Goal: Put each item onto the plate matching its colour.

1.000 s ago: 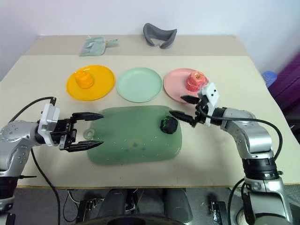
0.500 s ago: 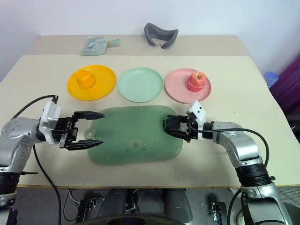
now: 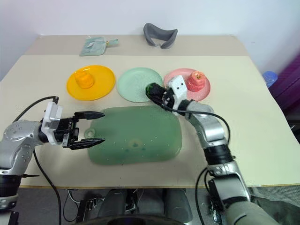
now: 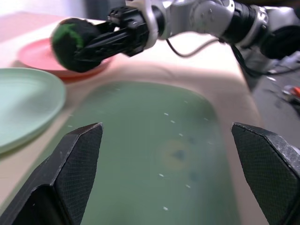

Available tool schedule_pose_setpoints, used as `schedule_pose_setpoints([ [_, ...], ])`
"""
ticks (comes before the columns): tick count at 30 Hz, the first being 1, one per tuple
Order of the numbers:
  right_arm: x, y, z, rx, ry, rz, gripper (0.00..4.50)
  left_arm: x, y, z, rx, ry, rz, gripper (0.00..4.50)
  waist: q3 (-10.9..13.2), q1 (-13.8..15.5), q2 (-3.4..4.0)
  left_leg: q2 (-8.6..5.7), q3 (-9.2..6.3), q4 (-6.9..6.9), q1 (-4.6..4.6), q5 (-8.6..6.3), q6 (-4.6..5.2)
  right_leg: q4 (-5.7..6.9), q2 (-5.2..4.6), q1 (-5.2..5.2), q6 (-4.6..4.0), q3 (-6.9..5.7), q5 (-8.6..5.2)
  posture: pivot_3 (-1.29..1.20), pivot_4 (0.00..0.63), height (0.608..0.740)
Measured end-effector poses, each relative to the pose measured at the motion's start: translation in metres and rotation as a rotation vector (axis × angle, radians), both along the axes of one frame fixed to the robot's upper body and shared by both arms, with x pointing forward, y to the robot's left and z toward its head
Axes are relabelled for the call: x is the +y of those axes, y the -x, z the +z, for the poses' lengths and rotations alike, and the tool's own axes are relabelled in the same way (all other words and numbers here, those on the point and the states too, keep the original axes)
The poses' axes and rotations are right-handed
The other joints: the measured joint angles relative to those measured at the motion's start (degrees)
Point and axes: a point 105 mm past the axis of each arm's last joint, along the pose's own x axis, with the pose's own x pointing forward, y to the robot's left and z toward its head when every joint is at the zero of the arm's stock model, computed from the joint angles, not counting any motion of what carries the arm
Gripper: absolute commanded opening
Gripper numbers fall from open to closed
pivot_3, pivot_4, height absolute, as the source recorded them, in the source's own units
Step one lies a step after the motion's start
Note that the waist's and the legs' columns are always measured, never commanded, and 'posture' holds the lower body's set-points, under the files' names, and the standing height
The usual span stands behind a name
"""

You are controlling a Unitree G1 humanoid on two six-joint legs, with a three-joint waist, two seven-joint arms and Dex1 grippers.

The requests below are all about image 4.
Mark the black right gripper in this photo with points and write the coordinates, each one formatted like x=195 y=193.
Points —
x=134 y=32

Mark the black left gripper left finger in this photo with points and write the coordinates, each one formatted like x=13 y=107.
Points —
x=49 y=178

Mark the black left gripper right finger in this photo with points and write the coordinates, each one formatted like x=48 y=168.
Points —
x=269 y=168

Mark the dark green fuzzy ball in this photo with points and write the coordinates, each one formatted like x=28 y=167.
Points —
x=66 y=42

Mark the pink plate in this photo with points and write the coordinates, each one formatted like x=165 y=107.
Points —
x=37 y=55

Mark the light green plate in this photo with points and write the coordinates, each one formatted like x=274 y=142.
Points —
x=25 y=105

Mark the orange and grey tool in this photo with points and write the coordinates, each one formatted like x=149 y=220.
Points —
x=293 y=92

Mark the green table mat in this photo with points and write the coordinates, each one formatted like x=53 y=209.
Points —
x=145 y=145

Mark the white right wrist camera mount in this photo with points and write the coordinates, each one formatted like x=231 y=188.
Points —
x=150 y=18

